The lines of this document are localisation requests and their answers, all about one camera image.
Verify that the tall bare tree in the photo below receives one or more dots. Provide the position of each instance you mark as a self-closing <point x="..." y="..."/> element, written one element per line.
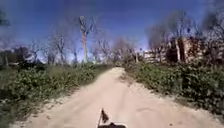
<point x="84" y="43"/>

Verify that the pale sandy dirt path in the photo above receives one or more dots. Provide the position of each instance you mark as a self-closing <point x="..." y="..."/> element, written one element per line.
<point x="115" y="100"/>

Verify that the robot's own part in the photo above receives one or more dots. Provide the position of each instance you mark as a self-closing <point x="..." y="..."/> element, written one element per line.
<point x="104" y="117"/>

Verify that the row of bare trees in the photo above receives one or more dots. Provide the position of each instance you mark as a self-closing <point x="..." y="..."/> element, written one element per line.
<point x="60" y="45"/>

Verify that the green ground cover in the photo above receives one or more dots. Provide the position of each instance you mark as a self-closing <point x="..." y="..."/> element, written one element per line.
<point x="40" y="83"/>
<point x="186" y="83"/>

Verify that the group of bare trees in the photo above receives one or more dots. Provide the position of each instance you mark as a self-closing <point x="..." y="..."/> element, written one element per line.
<point x="178" y="23"/>

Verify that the brick building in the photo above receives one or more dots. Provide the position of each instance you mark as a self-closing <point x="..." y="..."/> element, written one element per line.
<point x="190" y="50"/>

